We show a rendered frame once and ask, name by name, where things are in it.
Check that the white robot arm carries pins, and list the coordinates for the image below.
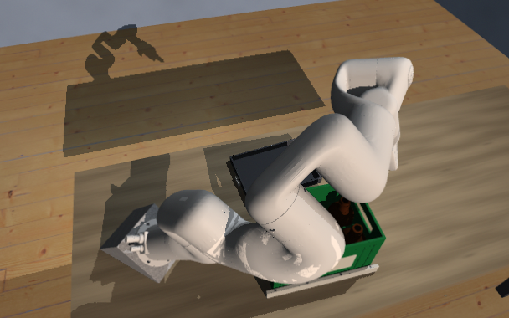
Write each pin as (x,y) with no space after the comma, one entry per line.
(286,213)

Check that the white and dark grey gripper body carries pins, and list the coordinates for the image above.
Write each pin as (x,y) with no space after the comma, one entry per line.
(394,158)

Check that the green bottle crate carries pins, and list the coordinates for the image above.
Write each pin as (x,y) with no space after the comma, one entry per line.
(356,255)

